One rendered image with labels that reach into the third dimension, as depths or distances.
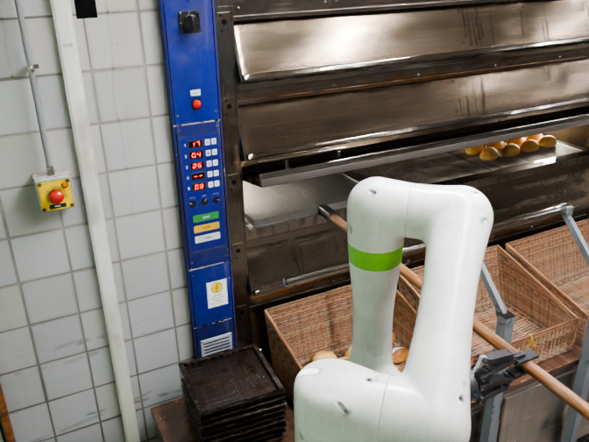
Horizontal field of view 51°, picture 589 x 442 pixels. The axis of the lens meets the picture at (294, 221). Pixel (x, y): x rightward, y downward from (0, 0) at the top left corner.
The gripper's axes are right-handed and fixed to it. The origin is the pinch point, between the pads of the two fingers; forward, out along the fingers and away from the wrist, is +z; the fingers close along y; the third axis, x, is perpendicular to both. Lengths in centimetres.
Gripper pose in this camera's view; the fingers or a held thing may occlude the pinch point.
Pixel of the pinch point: (522, 363)
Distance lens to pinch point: 160.2
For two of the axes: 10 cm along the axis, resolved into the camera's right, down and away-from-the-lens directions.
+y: 0.1, 9.1, 4.1
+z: 9.0, -1.9, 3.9
